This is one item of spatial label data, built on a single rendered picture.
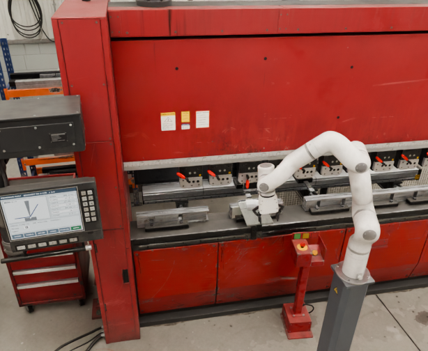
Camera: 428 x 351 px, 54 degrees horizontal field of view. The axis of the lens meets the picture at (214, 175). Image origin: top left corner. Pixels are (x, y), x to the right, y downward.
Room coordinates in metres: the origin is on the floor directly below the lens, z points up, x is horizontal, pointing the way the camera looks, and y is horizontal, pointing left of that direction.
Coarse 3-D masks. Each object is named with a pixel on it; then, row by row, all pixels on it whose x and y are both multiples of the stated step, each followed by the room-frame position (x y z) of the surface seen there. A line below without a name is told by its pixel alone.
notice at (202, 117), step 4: (196, 112) 2.36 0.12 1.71; (200, 112) 2.37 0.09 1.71; (204, 112) 2.37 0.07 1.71; (208, 112) 2.38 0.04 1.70; (196, 116) 2.36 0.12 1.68; (200, 116) 2.37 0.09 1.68; (204, 116) 2.37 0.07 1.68; (208, 116) 2.38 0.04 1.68; (196, 120) 2.36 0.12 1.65; (200, 120) 2.37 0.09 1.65; (204, 120) 2.37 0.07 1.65; (208, 120) 2.38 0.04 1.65; (196, 124) 2.36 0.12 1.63; (200, 124) 2.37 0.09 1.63; (204, 124) 2.37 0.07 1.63; (208, 124) 2.38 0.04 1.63
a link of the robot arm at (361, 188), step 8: (360, 144) 1.81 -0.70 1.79; (352, 176) 1.77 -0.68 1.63; (360, 176) 1.75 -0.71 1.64; (368, 176) 1.76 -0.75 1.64; (352, 184) 1.76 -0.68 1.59; (360, 184) 1.73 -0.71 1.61; (368, 184) 1.73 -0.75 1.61; (352, 192) 1.76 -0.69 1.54; (360, 192) 1.72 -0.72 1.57; (368, 192) 1.73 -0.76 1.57; (352, 200) 1.79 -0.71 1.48; (360, 200) 1.73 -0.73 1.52; (368, 200) 1.73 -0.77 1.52; (352, 208) 1.83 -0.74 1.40; (360, 208) 1.79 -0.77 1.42; (368, 208) 1.79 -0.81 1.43; (352, 216) 1.82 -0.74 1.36
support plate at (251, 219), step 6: (240, 204) 2.43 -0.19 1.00; (246, 204) 2.43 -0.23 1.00; (240, 210) 2.36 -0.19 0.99; (246, 210) 2.35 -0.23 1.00; (258, 210) 2.35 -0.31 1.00; (246, 216) 2.29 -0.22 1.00; (252, 216) 2.29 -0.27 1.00; (264, 216) 2.29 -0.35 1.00; (246, 222) 2.22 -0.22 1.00; (252, 222) 2.22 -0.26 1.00; (258, 222) 2.22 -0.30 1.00; (264, 222) 2.22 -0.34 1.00; (270, 222) 2.22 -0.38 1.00
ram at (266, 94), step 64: (128, 64) 2.29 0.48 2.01; (192, 64) 2.36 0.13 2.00; (256, 64) 2.44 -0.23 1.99; (320, 64) 2.52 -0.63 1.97; (384, 64) 2.60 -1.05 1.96; (128, 128) 2.28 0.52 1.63; (192, 128) 2.36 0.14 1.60; (256, 128) 2.44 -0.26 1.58; (320, 128) 2.53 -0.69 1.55; (384, 128) 2.63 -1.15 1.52
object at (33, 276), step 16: (32, 176) 2.74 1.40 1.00; (48, 176) 2.76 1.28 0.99; (64, 176) 2.78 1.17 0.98; (0, 240) 2.24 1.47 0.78; (48, 256) 2.28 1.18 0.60; (64, 256) 2.32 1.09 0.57; (80, 256) 2.42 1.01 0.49; (16, 272) 2.24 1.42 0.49; (32, 272) 2.26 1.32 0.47; (48, 272) 2.30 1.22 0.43; (64, 272) 2.32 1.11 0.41; (80, 272) 2.34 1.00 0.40; (16, 288) 2.24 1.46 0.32; (32, 288) 2.27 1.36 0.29; (48, 288) 2.29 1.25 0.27; (64, 288) 2.32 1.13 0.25; (80, 288) 2.34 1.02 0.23; (32, 304) 2.26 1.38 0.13; (80, 304) 2.35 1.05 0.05
